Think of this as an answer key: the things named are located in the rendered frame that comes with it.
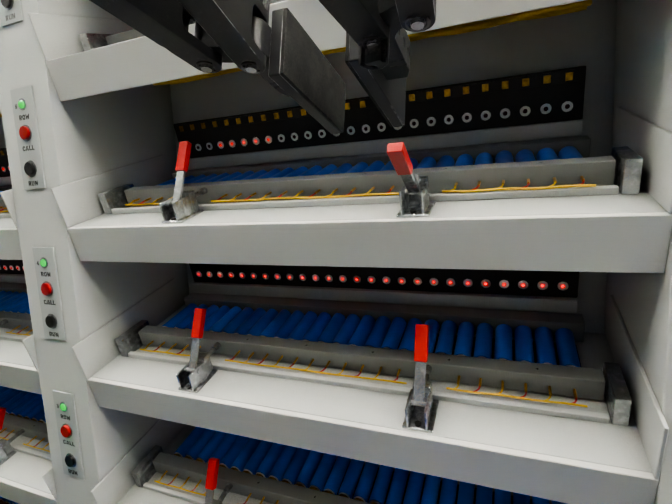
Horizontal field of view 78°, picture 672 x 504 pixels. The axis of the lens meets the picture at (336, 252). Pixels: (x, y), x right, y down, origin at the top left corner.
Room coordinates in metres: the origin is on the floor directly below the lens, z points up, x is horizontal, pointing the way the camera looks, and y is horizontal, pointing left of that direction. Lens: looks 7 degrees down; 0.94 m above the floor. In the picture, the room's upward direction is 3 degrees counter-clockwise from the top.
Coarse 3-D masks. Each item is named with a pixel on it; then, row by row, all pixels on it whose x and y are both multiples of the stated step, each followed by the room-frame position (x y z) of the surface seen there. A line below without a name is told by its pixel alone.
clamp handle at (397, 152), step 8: (392, 144) 0.31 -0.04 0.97; (400, 144) 0.31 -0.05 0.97; (392, 152) 0.31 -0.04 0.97; (400, 152) 0.31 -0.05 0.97; (392, 160) 0.32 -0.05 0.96; (400, 160) 0.32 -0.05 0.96; (408, 160) 0.32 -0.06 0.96; (400, 168) 0.33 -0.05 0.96; (408, 168) 0.33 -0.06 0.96; (408, 176) 0.34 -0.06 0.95; (416, 176) 0.36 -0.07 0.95; (408, 184) 0.35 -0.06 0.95; (416, 184) 0.35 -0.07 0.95; (416, 192) 0.36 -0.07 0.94
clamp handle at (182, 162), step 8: (184, 144) 0.49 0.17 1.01; (184, 152) 0.48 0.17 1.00; (184, 160) 0.48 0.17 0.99; (176, 168) 0.48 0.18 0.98; (184, 168) 0.48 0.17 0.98; (176, 176) 0.48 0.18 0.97; (184, 176) 0.48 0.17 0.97; (176, 184) 0.48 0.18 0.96; (176, 192) 0.47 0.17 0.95; (176, 200) 0.47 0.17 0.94
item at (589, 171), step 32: (544, 160) 0.38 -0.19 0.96; (576, 160) 0.36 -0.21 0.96; (608, 160) 0.35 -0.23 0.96; (128, 192) 0.57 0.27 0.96; (160, 192) 0.55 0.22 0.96; (224, 192) 0.51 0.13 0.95; (256, 192) 0.49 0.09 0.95; (288, 192) 0.47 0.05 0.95; (320, 192) 0.46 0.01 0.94; (352, 192) 0.44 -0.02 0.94; (384, 192) 0.43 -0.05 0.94; (448, 192) 0.39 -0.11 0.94
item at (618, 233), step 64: (512, 128) 0.48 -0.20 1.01; (576, 128) 0.46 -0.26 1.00; (640, 128) 0.36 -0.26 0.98; (64, 192) 0.52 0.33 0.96; (640, 192) 0.33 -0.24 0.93; (128, 256) 0.49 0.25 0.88; (192, 256) 0.45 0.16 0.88; (256, 256) 0.42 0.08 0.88; (320, 256) 0.39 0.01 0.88; (384, 256) 0.37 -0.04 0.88; (448, 256) 0.35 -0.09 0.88; (512, 256) 0.33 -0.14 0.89; (576, 256) 0.31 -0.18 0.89; (640, 256) 0.30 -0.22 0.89
